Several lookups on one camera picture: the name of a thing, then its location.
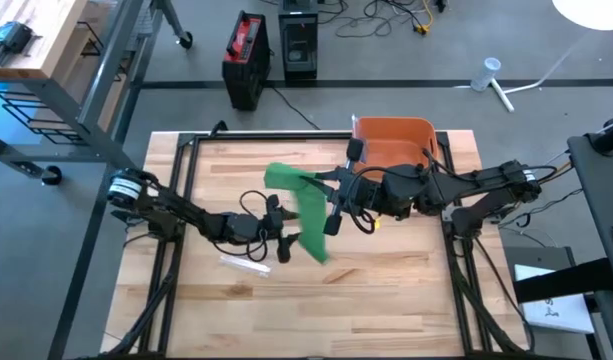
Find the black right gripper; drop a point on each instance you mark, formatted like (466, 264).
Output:
(348, 192)

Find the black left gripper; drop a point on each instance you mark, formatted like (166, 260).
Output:
(271, 227)

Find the green knit bandage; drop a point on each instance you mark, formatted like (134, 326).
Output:
(311, 210)

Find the clear plastic zip bag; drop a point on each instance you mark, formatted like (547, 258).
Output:
(354, 127)
(246, 265)

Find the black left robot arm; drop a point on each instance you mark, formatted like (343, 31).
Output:
(186, 212)

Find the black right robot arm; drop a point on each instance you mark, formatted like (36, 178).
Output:
(486, 182)

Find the yellow tag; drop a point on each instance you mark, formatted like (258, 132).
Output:
(376, 223)

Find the orange plastic tub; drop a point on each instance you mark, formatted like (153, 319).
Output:
(396, 135)

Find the black computer tower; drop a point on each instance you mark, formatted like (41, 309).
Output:
(298, 40)

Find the red and black power box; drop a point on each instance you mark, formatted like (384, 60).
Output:
(246, 60)

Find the white cylinder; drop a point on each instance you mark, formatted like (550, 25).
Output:
(486, 74)

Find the black rig base bar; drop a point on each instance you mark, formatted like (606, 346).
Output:
(81, 280)

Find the grey box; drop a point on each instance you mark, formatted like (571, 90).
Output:
(536, 257)

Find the white paper box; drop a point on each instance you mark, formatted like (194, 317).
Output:
(556, 310)

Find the black side desk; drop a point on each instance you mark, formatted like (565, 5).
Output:
(601, 200)

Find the black cylinder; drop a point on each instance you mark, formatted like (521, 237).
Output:
(608, 137)

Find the white round-top stand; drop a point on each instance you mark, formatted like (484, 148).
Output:
(586, 10)

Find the wooden table on casters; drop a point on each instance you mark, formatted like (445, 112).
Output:
(36, 30)

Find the black table edge rail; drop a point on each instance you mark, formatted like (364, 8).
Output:
(286, 135)
(306, 358)

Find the black table side rail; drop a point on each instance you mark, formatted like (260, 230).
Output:
(458, 300)
(176, 265)

